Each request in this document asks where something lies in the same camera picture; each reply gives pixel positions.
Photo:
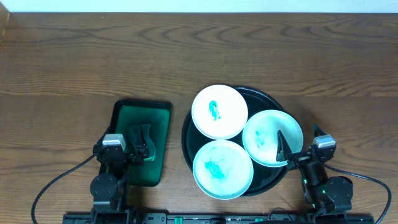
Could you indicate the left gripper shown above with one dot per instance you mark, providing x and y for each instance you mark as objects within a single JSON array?
[{"x": 134, "y": 152}]

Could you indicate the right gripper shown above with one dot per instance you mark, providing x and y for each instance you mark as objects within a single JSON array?
[{"x": 299, "y": 158}]

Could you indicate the green scrub sponge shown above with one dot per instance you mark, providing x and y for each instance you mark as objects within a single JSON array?
[{"x": 144, "y": 147}]

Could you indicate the white plate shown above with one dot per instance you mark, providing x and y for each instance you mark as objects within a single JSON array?
[{"x": 219, "y": 112}]

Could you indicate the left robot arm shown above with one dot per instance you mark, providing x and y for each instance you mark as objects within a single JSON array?
[{"x": 110, "y": 187}]

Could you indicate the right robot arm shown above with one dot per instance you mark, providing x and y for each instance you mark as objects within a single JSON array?
[{"x": 328, "y": 195}]

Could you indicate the green rectangular tray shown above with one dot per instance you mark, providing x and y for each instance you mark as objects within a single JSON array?
[{"x": 157, "y": 114}]

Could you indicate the pale green plate right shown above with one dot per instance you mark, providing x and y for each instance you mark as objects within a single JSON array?
[{"x": 260, "y": 136}]

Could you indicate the pale green plate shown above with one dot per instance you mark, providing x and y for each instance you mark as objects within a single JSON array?
[
  {"x": 260, "y": 136},
  {"x": 223, "y": 169}
]

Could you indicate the pale green plate front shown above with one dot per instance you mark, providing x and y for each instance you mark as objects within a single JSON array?
[{"x": 223, "y": 169}]

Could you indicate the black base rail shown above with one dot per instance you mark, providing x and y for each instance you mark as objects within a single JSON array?
[{"x": 162, "y": 218}]

